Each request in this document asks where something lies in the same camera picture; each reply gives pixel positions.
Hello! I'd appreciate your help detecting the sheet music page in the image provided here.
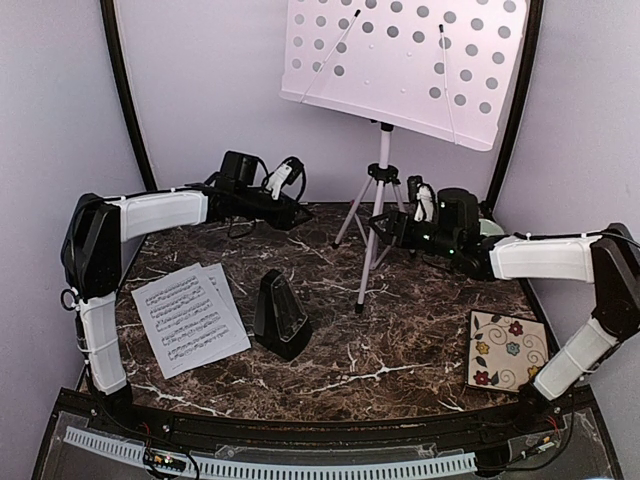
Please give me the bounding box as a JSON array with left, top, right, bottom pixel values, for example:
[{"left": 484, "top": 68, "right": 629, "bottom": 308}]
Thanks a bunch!
[
  {"left": 203, "top": 263, "right": 241, "bottom": 321},
  {"left": 132, "top": 263, "right": 251, "bottom": 379}
]

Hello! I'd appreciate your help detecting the black metronome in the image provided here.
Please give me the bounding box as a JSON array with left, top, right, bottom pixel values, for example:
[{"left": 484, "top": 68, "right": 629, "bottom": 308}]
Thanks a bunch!
[{"left": 253, "top": 269, "right": 313, "bottom": 361}]

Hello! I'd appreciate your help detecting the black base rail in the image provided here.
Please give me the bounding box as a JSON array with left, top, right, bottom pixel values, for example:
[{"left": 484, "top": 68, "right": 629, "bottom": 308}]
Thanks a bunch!
[{"left": 39, "top": 386, "right": 605, "bottom": 456}]

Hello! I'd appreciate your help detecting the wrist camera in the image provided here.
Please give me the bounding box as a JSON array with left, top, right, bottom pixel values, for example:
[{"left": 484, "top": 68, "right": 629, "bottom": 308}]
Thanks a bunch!
[
  {"left": 407, "top": 175, "right": 437, "bottom": 222},
  {"left": 262, "top": 156, "right": 307, "bottom": 201}
]

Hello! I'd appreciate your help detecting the grey cable duct strip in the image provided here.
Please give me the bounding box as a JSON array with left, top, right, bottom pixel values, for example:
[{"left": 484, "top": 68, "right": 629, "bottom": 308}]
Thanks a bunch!
[{"left": 63, "top": 427, "right": 477, "bottom": 479}]

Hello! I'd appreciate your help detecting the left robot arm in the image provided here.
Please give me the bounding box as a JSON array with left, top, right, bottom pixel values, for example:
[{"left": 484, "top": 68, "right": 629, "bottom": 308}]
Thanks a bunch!
[{"left": 60, "top": 151, "right": 312, "bottom": 396}]

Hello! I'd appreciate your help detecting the front sheet music page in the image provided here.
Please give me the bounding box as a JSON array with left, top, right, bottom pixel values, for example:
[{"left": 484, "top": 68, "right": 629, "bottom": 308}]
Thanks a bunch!
[{"left": 132, "top": 263, "right": 251, "bottom": 379}]

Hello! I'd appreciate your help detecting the back sheet music page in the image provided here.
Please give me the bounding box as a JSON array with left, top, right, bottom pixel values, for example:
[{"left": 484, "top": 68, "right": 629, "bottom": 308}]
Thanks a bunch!
[{"left": 203, "top": 263, "right": 241, "bottom": 321}]

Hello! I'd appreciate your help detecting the pale green bowl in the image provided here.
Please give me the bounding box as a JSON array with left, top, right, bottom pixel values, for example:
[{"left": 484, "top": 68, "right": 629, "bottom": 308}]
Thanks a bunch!
[{"left": 479, "top": 218, "right": 505, "bottom": 237}]

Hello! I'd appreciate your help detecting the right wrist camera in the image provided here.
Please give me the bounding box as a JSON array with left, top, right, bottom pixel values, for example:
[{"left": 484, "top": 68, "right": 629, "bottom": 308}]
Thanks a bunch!
[{"left": 407, "top": 175, "right": 437, "bottom": 222}]

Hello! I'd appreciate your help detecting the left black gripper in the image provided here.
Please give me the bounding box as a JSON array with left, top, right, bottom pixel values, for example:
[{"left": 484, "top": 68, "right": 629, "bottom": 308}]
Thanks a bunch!
[{"left": 235, "top": 187, "right": 313, "bottom": 231}]

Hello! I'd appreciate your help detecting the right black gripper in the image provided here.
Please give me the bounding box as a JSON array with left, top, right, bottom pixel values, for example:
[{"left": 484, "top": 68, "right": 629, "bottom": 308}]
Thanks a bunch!
[{"left": 369, "top": 210, "right": 460, "bottom": 260}]

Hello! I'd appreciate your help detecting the black corner post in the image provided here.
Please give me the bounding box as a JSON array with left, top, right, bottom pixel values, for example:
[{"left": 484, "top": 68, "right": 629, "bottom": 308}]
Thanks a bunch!
[
  {"left": 99, "top": 0, "right": 158, "bottom": 191},
  {"left": 481, "top": 0, "right": 544, "bottom": 218}
]

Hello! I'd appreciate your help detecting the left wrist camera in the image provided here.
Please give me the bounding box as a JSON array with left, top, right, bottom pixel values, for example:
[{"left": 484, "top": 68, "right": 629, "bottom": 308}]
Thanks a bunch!
[{"left": 262, "top": 156, "right": 307, "bottom": 201}]

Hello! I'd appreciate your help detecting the left black corner post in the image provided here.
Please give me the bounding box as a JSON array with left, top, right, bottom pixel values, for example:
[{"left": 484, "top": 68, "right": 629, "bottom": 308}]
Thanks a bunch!
[{"left": 99, "top": 0, "right": 158, "bottom": 191}]

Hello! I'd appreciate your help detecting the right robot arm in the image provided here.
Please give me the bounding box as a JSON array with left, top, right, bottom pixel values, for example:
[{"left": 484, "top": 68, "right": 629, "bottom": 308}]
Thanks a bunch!
[{"left": 369, "top": 185, "right": 639, "bottom": 434}]

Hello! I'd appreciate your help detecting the floral square coaster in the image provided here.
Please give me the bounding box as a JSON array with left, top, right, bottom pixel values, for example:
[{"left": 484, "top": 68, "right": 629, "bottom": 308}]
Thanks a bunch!
[{"left": 466, "top": 310, "right": 549, "bottom": 393}]

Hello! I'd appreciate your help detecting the white music stand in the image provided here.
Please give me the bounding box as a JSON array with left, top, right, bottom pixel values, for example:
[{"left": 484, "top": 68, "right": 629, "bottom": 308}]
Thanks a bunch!
[{"left": 278, "top": 0, "right": 531, "bottom": 315}]

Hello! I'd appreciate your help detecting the right black corner post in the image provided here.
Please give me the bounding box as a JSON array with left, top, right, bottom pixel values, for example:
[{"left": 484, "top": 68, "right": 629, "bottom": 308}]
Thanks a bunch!
[{"left": 481, "top": 0, "right": 544, "bottom": 218}]

